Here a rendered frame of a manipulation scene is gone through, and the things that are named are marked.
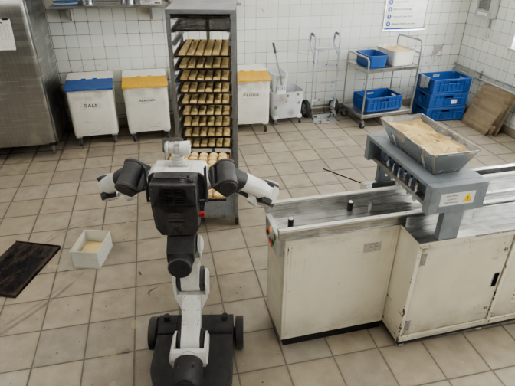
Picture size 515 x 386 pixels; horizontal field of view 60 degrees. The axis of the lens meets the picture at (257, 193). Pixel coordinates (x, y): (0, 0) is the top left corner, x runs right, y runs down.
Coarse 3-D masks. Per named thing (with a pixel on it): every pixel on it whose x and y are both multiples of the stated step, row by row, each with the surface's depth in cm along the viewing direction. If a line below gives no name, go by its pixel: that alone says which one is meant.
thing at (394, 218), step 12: (492, 204) 263; (372, 216) 247; (384, 216) 247; (396, 216) 248; (408, 216) 251; (288, 228) 236; (300, 228) 236; (312, 228) 238; (324, 228) 240; (336, 228) 242; (348, 228) 244; (360, 228) 246
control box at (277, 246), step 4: (268, 216) 257; (268, 220) 254; (272, 220) 254; (268, 224) 256; (272, 224) 250; (276, 224) 250; (268, 228) 257; (272, 228) 248; (276, 228) 247; (272, 232) 249; (276, 232) 243; (268, 236) 259; (272, 236) 250; (276, 236) 241; (276, 240) 242; (280, 240) 242; (272, 244) 252; (276, 244) 243; (280, 244) 243; (272, 248) 253; (276, 248) 244; (280, 248) 244; (276, 252) 245; (280, 252) 246; (276, 256) 247; (280, 256) 247
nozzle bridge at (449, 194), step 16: (368, 144) 279; (384, 144) 265; (400, 160) 245; (384, 176) 293; (400, 176) 257; (416, 176) 231; (432, 176) 229; (448, 176) 229; (464, 176) 229; (480, 176) 229; (416, 192) 241; (432, 192) 219; (448, 192) 222; (464, 192) 225; (480, 192) 227; (432, 208) 225; (448, 208) 227; (464, 208) 230; (448, 224) 233
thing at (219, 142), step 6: (186, 138) 375; (192, 138) 370; (198, 138) 370; (204, 138) 370; (210, 138) 370; (216, 138) 375; (222, 138) 371; (228, 138) 370; (192, 144) 363; (198, 144) 359; (204, 144) 359; (210, 144) 359; (216, 144) 359; (222, 144) 364; (228, 144) 359
